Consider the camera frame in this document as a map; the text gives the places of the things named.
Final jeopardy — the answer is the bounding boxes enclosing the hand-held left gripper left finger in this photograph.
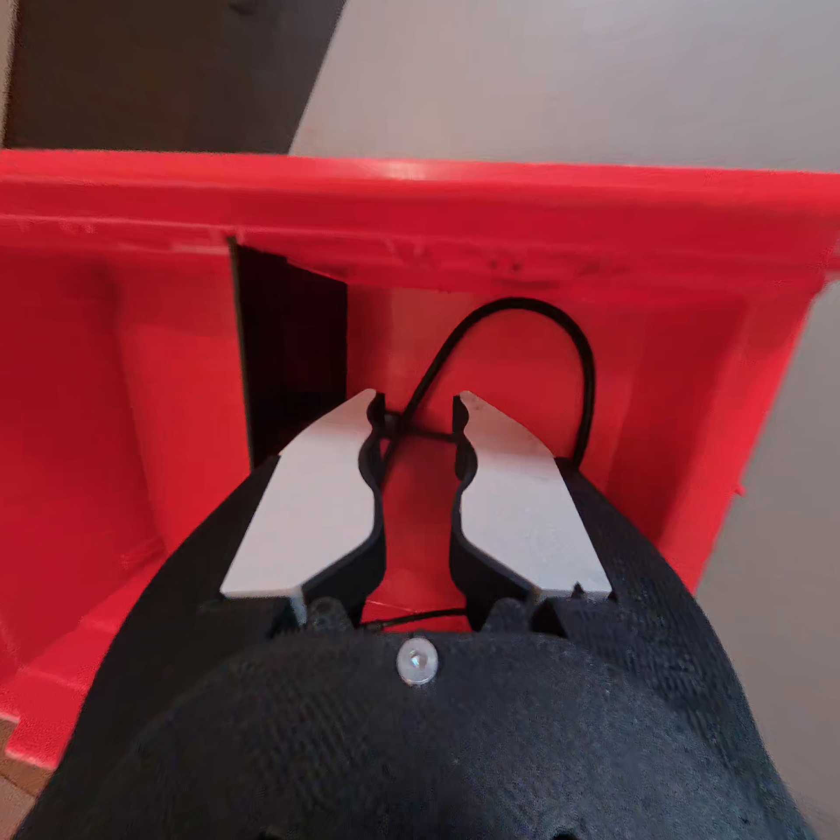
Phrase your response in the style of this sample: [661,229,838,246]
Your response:
[218,388,388,626]

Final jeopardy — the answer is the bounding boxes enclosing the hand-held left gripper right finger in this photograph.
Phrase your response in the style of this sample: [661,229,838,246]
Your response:
[448,390,614,630]

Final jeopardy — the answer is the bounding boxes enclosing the red plastic bin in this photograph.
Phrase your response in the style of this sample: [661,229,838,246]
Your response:
[0,147,840,769]

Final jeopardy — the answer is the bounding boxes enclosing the thin black cable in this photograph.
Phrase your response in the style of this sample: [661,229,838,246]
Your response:
[360,297,597,634]

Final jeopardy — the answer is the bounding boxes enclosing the black bin divider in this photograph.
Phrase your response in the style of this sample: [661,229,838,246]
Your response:
[228,238,349,473]

